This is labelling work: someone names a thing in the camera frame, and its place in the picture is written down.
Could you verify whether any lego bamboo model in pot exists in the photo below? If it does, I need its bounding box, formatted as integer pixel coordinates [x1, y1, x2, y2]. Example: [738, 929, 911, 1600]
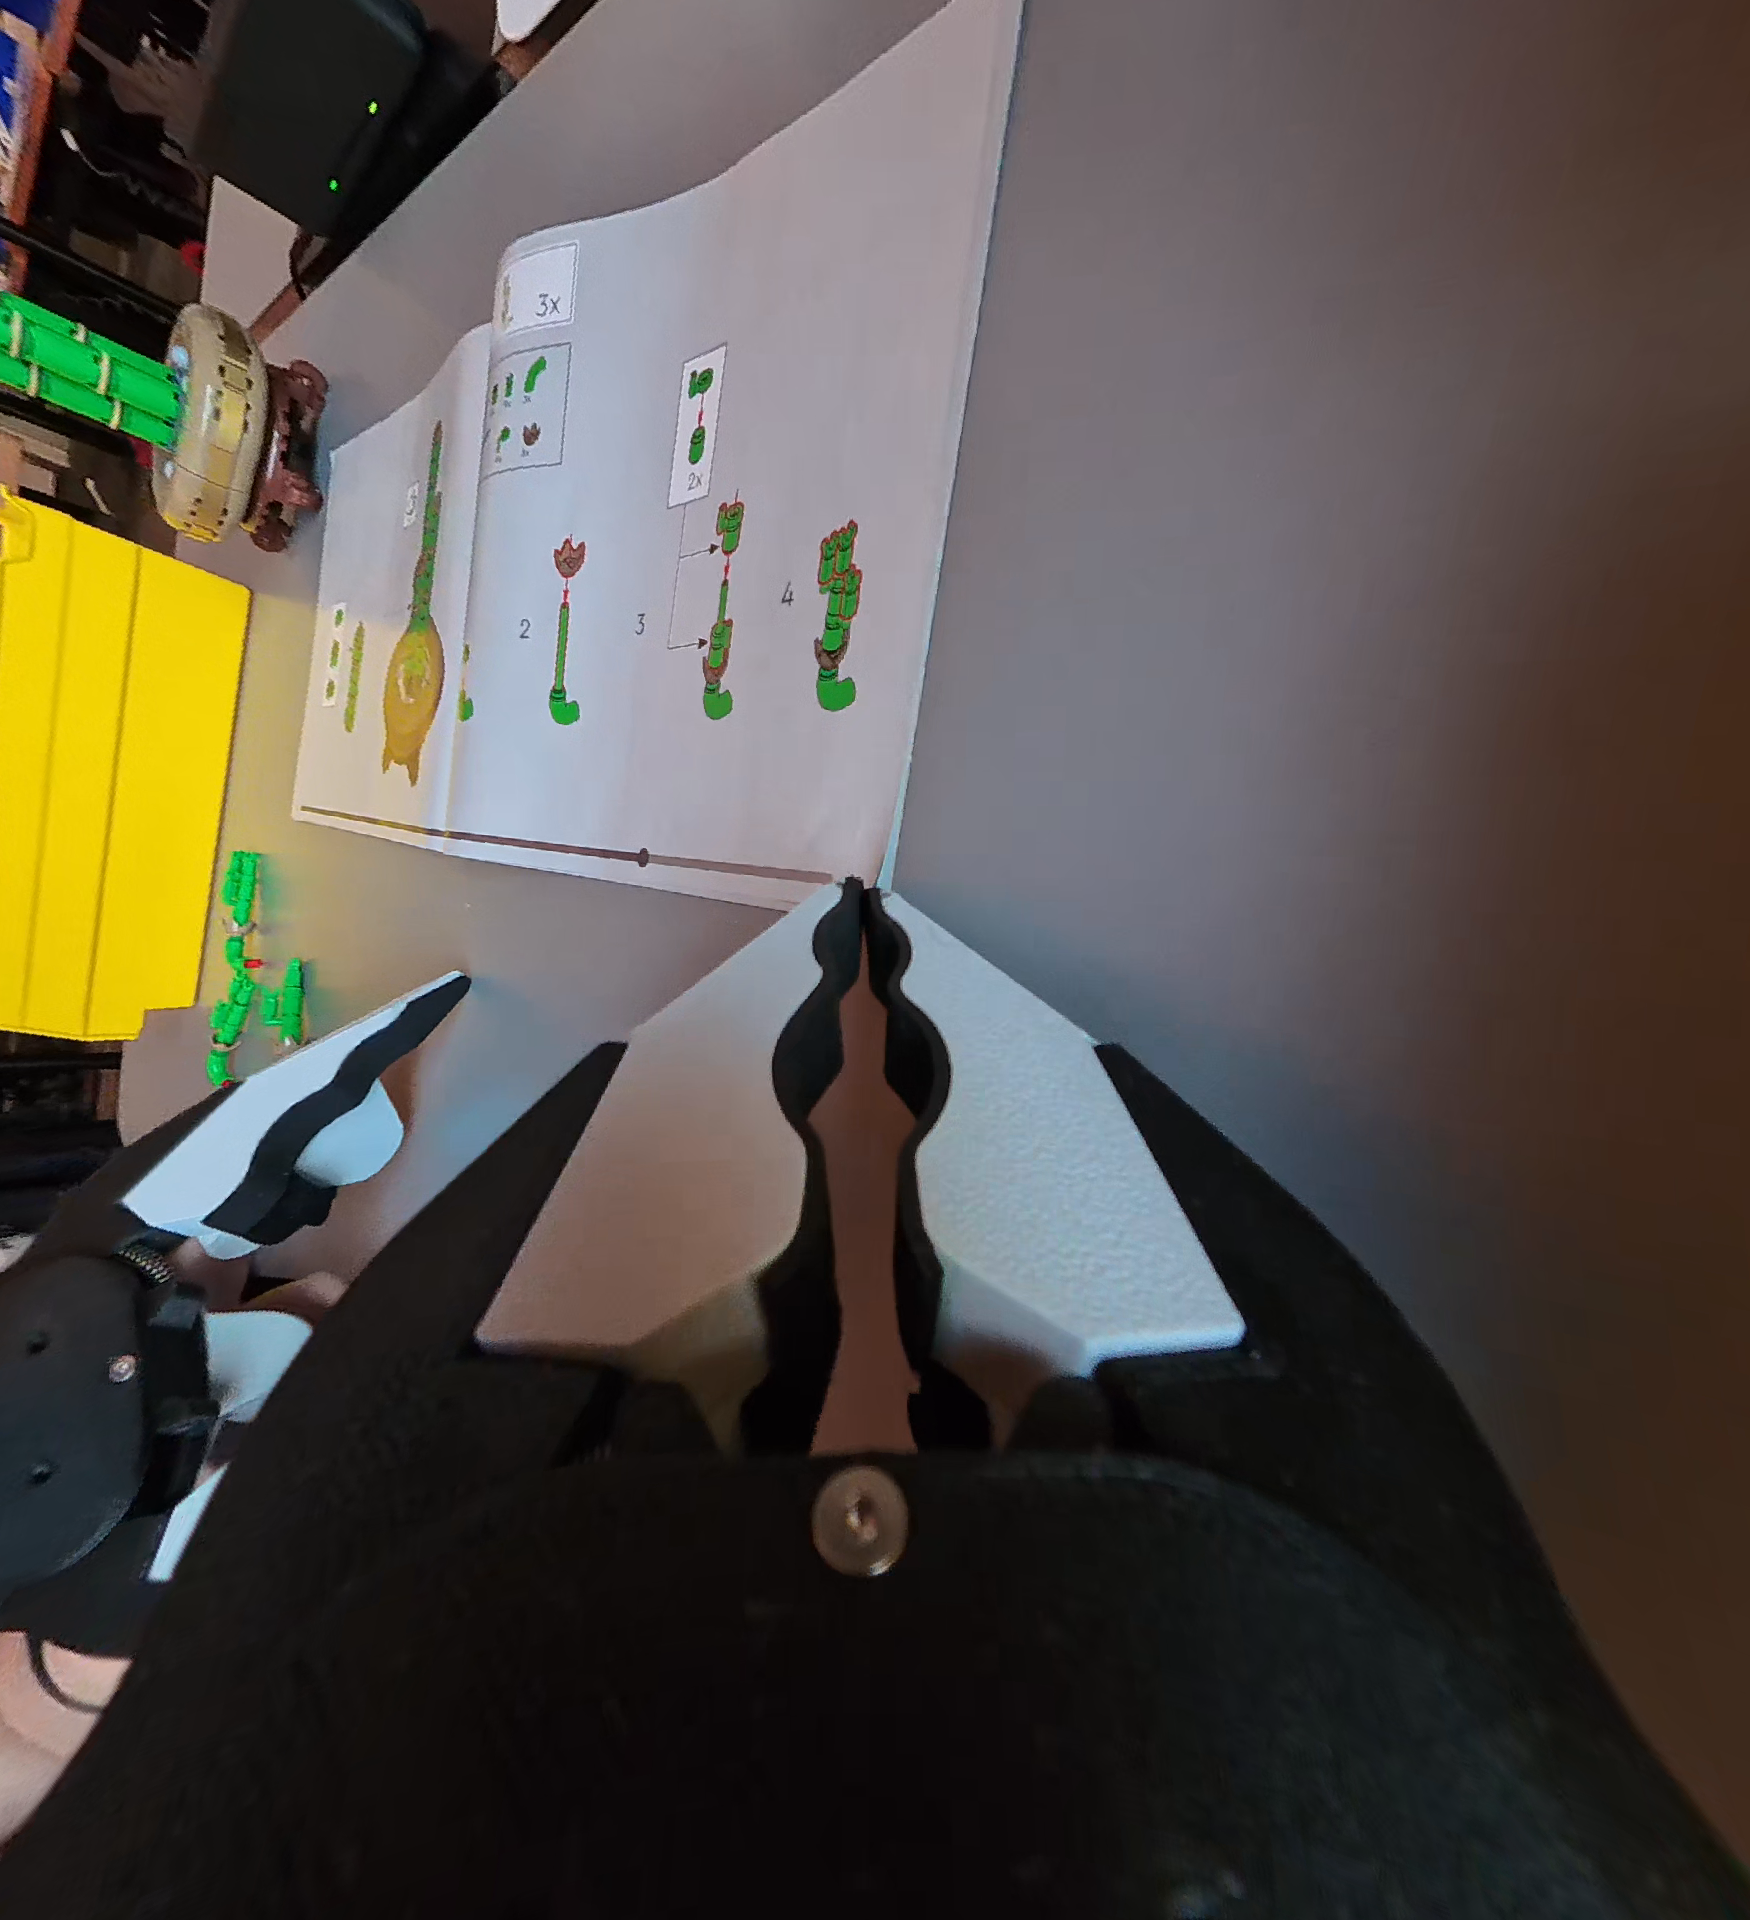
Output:
[0, 241, 332, 553]

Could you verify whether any yellow plastic bin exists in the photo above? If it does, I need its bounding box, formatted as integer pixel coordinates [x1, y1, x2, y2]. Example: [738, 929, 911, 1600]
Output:
[0, 483, 258, 1042]

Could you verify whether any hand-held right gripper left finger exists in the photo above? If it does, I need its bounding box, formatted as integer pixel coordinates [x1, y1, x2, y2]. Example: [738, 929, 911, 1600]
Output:
[474, 876, 871, 1452]

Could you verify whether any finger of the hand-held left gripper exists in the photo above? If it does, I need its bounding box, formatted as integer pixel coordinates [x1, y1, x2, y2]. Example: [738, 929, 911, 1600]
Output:
[191, 976, 474, 1266]
[117, 968, 474, 1231]

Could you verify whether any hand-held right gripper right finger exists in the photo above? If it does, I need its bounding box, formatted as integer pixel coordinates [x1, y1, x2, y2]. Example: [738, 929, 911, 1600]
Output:
[850, 876, 1250, 1452]

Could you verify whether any lego instruction booklet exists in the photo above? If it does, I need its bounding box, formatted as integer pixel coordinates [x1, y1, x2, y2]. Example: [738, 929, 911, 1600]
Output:
[289, 0, 1030, 910]

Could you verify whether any black box device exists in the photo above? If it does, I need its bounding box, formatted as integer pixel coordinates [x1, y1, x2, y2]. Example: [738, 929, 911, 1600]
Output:
[191, 0, 438, 241]

